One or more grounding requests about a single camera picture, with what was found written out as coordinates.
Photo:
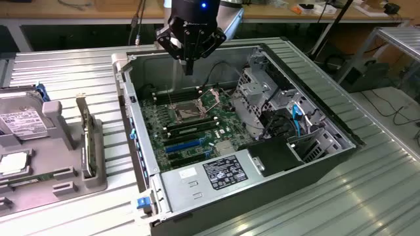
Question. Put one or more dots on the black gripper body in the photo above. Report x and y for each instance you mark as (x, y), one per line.
(193, 14)

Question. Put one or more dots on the graphics card with black fan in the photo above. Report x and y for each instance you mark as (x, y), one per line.
(89, 137)

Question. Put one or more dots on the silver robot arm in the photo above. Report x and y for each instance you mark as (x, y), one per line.
(235, 19)

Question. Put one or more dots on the black RAM slot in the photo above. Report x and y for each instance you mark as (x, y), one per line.
(175, 93)
(177, 97)

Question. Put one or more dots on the wooden desk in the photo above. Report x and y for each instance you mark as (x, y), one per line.
(272, 13)

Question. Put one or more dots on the thin metal locking lever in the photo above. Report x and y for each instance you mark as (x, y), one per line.
(169, 98)

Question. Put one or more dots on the metal socket cover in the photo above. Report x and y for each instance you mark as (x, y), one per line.
(209, 98)

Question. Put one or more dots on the silver disk bay cage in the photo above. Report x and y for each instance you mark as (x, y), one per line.
(252, 91)

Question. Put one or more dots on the orange and black device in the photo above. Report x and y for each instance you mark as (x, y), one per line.
(300, 9)

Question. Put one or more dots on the CPU socket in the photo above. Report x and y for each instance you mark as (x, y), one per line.
(188, 114)

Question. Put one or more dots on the green motherboard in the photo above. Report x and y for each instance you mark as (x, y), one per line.
(225, 125)

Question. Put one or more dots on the green RAM stick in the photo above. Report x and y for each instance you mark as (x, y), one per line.
(43, 177)
(193, 127)

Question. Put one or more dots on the small white box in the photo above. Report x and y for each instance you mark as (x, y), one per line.
(324, 9)

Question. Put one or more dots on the black tripod pole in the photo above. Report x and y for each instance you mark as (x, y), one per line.
(335, 22)

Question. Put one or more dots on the small blue clip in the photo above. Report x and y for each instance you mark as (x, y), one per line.
(132, 135)

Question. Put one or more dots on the black expansion slot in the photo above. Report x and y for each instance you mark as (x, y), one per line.
(188, 161)
(179, 140)

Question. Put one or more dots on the blue expansion slot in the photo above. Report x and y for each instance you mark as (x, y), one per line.
(181, 146)

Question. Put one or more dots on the silver chipset heat sink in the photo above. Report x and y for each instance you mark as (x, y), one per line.
(224, 147)

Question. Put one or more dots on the blue disk caddy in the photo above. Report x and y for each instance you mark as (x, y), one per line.
(41, 92)

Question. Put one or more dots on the black plastic shroud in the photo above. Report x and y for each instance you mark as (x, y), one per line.
(272, 155)

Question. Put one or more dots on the black box under desk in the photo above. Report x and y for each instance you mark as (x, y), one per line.
(371, 73)

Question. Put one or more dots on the silver hard disk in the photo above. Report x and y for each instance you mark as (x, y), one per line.
(23, 123)

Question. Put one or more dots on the black power adapter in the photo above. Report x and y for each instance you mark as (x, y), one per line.
(391, 8)

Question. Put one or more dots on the silver power supply unit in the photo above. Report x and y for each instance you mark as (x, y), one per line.
(183, 191)

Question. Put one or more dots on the open black PC case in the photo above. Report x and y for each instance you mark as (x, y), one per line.
(263, 196)

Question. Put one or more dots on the grey parts rack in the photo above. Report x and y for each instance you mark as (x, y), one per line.
(43, 172)

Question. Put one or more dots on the blue case latch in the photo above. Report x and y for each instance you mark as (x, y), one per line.
(141, 202)

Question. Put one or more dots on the silver CPU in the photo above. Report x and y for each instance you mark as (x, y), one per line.
(11, 163)

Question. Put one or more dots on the metal frame table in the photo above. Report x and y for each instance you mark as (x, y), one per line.
(400, 37)

